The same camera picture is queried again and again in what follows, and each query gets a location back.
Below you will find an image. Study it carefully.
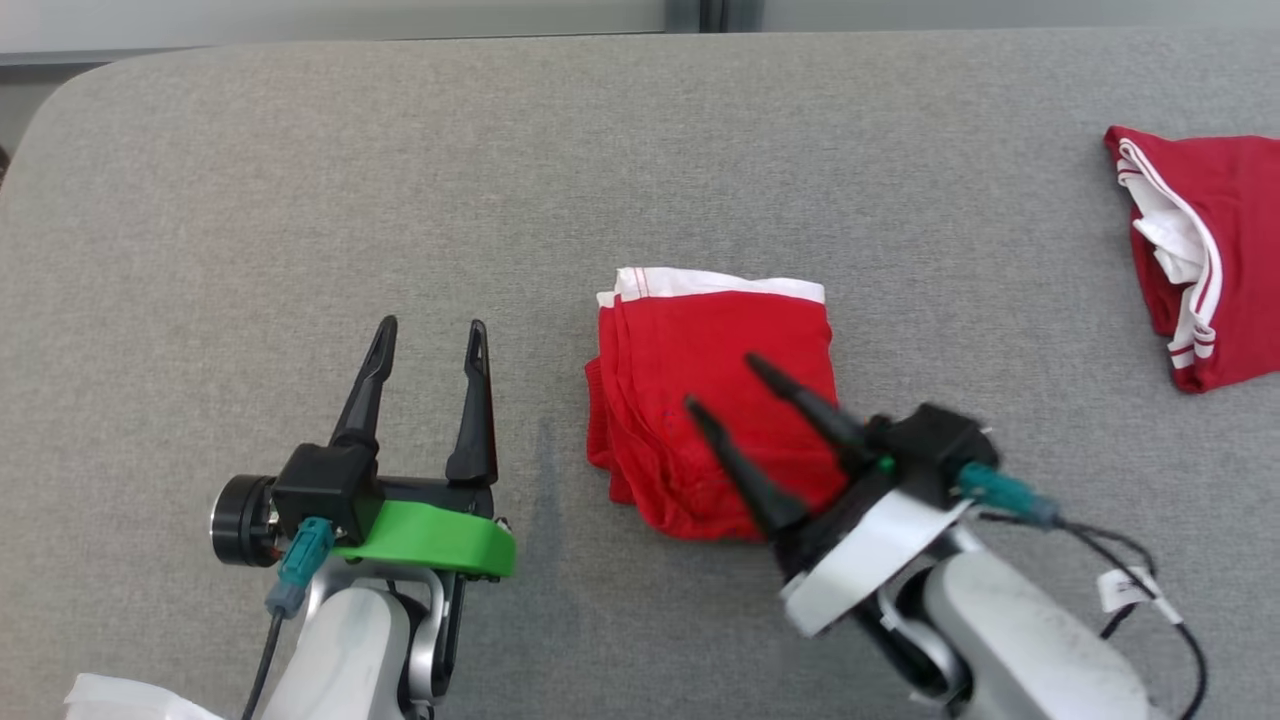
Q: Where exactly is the white cable label tag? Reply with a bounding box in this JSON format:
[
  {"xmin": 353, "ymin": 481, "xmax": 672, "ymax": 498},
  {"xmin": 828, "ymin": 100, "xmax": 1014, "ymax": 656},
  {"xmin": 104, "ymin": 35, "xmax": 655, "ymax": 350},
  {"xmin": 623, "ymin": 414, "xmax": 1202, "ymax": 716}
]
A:
[{"xmin": 1096, "ymin": 565, "xmax": 1162, "ymax": 614}]

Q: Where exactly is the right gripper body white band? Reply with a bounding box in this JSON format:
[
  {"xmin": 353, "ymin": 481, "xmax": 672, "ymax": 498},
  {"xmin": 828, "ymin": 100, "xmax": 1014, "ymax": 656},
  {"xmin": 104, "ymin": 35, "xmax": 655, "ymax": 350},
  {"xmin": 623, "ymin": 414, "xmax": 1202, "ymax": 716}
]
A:
[{"xmin": 773, "ymin": 464, "xmax": 973, "ymax": 640}]

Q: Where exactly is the red shorts white waistband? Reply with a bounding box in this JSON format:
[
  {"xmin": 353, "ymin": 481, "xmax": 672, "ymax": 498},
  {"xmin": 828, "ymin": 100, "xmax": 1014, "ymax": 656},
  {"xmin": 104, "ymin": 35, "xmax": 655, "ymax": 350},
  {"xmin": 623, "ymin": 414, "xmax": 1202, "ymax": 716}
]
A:
[{"xmin": 584, "ymin": 265, "xmax": 852, "ymax": 544}]

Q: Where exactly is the translucent white plastic strap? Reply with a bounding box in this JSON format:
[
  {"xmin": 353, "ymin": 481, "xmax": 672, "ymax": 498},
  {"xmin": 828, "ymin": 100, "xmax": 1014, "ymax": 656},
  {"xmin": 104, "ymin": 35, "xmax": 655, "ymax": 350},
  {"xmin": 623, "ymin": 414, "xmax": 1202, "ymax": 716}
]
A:
[{"xmin": 64, "ymin": 672, "xmax": 227, "ymax": 720}]

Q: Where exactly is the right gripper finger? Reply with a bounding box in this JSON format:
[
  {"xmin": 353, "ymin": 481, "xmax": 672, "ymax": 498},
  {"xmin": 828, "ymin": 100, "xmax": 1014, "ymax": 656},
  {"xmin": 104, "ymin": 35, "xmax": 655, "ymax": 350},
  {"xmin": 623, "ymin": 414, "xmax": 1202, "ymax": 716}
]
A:
[
  {"xmin": 682, "ymin": 394, "xmax": 810, "ymax": 543},
  {"xmin": 744, "ymin": 351, "xmax": 873, "ymax": 473}
]

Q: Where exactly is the grey fabric sofa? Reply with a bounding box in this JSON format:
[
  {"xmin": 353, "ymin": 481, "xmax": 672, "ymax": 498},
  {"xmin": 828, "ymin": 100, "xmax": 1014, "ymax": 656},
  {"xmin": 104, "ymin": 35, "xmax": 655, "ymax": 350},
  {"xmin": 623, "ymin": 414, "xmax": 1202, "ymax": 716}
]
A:
[{"xmin": 0, "ymin": 27, "xmax": 1280, "ymax": 720}]

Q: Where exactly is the grey partition post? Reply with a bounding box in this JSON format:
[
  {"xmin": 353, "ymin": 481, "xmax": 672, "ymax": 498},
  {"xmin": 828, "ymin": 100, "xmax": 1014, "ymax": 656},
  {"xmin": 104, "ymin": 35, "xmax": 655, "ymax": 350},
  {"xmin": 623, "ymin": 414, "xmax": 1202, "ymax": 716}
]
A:
[{"xmin": 664, "ymin": 0, "xmax": 767, "ymax": 34}]

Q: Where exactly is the red white numbered jersey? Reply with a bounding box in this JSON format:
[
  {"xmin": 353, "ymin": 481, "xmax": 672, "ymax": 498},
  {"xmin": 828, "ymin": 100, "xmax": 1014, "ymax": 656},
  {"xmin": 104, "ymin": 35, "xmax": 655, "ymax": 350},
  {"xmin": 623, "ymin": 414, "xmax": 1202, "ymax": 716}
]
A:
[{"xmin": 1103, "ymin": 124, "xmax": 1280, "ymax": 395}]

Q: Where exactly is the left teal plug black cable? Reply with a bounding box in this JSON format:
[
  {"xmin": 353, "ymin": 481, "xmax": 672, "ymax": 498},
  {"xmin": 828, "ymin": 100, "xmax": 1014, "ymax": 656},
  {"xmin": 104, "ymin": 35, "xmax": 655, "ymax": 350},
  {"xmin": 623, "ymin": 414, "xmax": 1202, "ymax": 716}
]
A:
[{"xmin": 239, "ymin": 516, "xmax": 337, "ymax": 720}]

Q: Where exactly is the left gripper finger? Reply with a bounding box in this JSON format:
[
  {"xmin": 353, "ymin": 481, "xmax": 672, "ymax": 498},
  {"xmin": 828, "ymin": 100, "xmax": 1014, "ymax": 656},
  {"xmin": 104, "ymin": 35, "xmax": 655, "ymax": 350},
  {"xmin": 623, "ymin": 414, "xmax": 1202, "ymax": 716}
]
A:
[
  {"xmin": 329, "ymin": 314, "xmax": 400, "ymax": 453},
  {"xmin": 445, "ymin": 318, "xmax": 500, "ymax": 489}
]

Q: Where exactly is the grey wall baseboard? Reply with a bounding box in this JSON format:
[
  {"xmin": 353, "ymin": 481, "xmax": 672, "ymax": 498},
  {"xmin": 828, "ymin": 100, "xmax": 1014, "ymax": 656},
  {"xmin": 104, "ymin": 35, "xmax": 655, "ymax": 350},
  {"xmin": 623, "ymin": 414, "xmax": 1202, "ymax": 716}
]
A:
[{"xmin": 0, "ymin": 47, "xmax": 183, "ymax": 70}]

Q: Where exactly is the right teal plug black cable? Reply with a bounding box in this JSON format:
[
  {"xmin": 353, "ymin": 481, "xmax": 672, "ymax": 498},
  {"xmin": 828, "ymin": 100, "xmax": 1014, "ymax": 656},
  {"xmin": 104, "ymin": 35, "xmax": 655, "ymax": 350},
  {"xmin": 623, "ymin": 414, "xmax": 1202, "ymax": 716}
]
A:
[{"xmin": 954, "ymin": 461, "xmax": 1208, "ymax": 720}]

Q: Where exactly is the teal plug black cable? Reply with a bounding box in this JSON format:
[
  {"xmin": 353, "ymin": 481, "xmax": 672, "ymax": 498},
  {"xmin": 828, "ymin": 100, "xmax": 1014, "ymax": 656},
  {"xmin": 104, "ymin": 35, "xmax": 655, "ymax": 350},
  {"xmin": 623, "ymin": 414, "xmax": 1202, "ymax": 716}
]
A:
[
  {"xmin": 239, "ymin": 516, "xmax": 337, "ymax": 720},
  {"xmin": 954, "ymin": 461, "xmax": 1208, "ymax": 720}
]

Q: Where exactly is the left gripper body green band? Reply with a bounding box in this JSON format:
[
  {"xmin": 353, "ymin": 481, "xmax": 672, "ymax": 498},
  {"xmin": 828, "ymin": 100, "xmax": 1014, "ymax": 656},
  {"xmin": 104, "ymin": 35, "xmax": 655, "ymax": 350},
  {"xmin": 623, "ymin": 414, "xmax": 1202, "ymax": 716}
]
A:
[{"xmin": 209, "ymin": 473, "xmax": 518, "ymax": 581}]

